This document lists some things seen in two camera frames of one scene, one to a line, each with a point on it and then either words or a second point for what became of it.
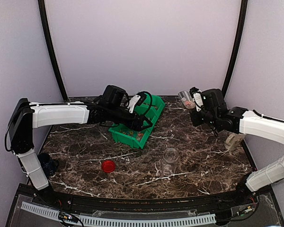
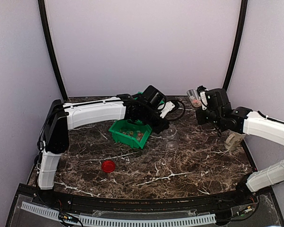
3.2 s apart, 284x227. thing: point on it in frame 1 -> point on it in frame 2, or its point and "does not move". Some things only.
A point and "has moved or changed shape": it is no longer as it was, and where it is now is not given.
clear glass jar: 168,164 -> 171,136
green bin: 135,138 does not move
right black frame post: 244,7 does not move
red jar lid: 108,166 does not move
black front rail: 221,202 does not move
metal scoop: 187,99 has moved or changed shape
